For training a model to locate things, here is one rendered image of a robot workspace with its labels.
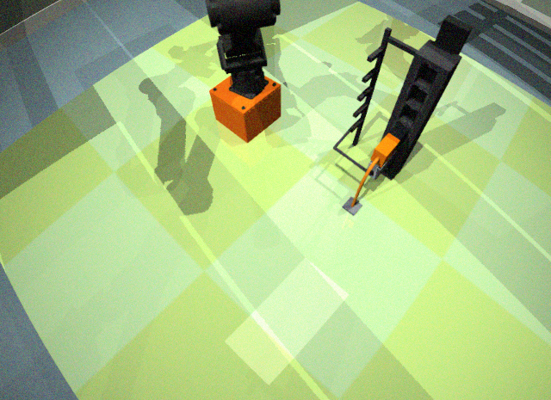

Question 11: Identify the orange power cord with plug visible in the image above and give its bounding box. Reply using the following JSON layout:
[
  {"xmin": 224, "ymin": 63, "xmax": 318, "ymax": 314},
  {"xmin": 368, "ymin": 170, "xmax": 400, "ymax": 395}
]
[{"xmin": 351, "ymin": 122, "xmax": 409, "ymax": 207}]

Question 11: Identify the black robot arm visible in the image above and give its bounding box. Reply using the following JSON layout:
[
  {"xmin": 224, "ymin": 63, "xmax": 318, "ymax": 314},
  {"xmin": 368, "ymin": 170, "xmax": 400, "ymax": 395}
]
[{"xmin": 205, "ymin": 0, "xmax": 281, "ymax": 100}]

